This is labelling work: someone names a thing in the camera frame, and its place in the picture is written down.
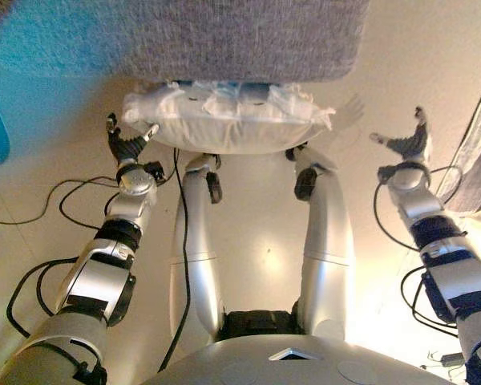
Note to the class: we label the dark right robot hand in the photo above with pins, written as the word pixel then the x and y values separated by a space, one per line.
pixel 411 148

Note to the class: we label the dark left robot hand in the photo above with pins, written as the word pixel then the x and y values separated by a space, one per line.
pixel 128 150

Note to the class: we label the white fringed cushion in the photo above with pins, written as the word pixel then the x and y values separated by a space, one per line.
pixel 224 132

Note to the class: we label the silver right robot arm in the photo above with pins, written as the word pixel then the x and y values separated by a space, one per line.
pixel 453 280

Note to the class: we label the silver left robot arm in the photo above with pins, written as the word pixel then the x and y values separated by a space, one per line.
pixel 88 280

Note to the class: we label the white fringed throw blanket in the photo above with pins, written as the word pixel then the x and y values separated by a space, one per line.
pixel 477 152

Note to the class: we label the grey fabric armchair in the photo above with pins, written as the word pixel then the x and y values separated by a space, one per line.
pixel 244 40

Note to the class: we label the black power adapter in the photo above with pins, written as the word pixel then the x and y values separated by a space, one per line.
pixel 451 358

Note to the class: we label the grey robot torso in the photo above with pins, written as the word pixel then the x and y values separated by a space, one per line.
pixel 264 361

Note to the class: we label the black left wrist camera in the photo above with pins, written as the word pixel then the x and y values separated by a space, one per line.
pixel 154 170

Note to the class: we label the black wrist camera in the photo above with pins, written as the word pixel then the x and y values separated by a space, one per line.
pixel 154 170
pixel 385 173

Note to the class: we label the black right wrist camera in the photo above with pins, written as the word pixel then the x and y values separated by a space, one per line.
pixel 385 173

